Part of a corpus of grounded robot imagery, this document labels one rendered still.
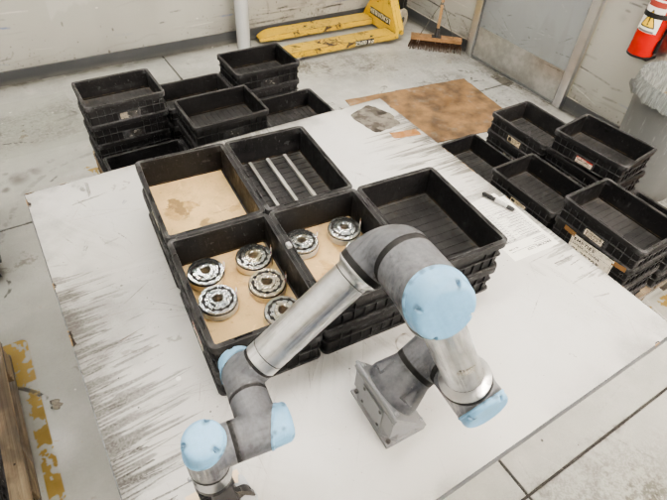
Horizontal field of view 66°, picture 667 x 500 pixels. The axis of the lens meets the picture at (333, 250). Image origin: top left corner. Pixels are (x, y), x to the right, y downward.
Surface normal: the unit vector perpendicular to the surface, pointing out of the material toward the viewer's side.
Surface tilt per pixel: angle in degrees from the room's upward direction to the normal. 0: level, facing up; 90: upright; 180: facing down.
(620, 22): 90
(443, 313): 77
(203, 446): 1
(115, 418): 0
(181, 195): 0
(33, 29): 90
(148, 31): 90
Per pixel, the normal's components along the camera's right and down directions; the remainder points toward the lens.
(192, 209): 0.06, -0.70
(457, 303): 0.35, 0.50
